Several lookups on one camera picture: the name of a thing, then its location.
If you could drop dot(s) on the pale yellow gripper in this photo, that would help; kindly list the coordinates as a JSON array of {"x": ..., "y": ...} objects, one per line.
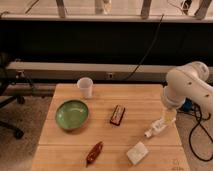
[{"x": 169, "y": 115}]

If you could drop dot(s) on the red chili pepper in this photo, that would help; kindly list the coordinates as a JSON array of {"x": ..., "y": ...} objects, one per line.
[{"x": 94, "y": 153}]

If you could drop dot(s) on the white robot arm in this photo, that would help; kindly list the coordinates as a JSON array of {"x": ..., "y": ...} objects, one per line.
[{"x": 186, "y": 82}]

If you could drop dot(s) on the white sponge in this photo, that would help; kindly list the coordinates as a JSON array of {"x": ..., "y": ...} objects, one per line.
[{"x": 137, "y": 153}]

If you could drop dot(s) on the white plastic bottle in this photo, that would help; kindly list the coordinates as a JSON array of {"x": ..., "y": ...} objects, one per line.
[{"x": 157, "y": 127}]

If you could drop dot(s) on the blue power adapter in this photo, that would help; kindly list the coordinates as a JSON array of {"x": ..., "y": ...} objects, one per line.
[{"x": 187, "y": 106}]

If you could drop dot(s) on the dark red chocolate bar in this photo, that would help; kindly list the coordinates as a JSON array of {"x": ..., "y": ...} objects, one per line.
[{"x": 117, "y": 115}]

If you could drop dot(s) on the white paper cup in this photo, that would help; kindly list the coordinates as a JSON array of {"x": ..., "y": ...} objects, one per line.
[{"x": 85, "y": 85}]

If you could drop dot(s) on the green bowl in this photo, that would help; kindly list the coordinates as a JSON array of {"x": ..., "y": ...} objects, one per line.
[{"x": 71, "y": 114}]

